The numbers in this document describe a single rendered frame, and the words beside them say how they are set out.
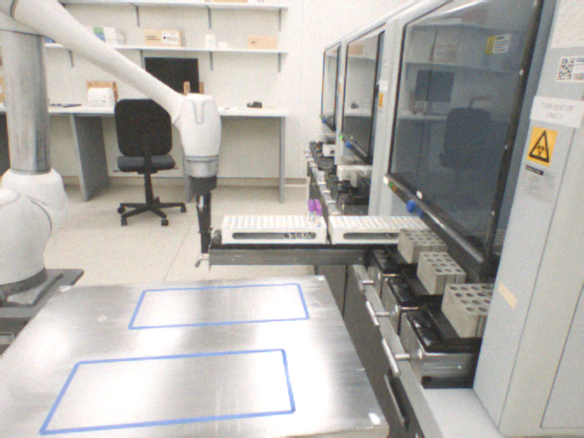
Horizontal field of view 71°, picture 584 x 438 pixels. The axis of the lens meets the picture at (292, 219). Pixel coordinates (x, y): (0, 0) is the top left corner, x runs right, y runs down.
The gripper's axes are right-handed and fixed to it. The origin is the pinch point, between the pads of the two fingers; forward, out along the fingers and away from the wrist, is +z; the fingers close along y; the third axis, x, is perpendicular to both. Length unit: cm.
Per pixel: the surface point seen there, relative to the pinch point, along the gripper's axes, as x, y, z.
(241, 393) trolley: -14, -63, -2
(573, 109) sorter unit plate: -55, -62, -45
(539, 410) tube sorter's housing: -60, -65, 0
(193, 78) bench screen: 58, 324, -37
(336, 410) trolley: -28, -66, -2
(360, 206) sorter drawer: -53, 34, 0
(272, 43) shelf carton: -20, 324, -72
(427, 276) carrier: -54, -31, -5
